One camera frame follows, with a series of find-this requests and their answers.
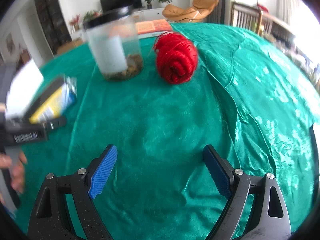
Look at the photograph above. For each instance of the wooden chair back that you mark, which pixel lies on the wooden chair back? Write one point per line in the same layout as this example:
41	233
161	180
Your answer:
259	22

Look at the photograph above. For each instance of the black display cabinet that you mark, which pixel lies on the black display cabinet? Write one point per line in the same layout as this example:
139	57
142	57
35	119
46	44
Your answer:
52	23

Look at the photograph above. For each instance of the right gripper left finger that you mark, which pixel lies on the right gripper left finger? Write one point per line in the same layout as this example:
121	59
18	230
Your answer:
50	218

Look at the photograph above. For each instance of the orange book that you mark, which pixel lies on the orange book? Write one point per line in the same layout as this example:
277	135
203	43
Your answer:
154	28

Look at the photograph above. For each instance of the person left hand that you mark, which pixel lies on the person left hand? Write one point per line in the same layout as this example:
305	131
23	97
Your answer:
17	171

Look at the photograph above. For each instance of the orange lounge chair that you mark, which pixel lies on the orange lounge chair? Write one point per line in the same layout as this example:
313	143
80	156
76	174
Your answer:
199	10

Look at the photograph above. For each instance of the clear jar black lid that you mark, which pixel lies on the clear jar black lid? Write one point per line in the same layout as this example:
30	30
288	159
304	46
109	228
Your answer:
113	41

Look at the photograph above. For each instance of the black television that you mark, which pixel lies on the black television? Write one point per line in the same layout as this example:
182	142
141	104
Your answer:
108	5

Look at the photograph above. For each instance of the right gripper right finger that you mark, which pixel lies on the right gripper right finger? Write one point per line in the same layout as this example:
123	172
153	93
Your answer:
268	218

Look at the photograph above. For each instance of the red yarn ball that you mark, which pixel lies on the red yarn ball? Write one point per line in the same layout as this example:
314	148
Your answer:
176	58

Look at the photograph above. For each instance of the green satin tablecloth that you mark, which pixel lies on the green satin tablecloth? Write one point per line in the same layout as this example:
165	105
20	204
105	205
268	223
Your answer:
246	98

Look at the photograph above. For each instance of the red flower vase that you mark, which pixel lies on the red flower vase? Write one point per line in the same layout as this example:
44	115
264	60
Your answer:
74	23

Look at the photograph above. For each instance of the white tv cabinet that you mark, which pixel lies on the white tv cabinet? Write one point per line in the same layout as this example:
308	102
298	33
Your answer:
148	15

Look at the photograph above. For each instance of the yellow black sponge pack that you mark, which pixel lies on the yellow black sponge pack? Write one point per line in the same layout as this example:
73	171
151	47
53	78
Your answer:
53	101

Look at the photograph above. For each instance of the white cardboard box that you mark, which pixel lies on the white cardboard box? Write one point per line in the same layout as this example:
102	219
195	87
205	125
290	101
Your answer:
22	90

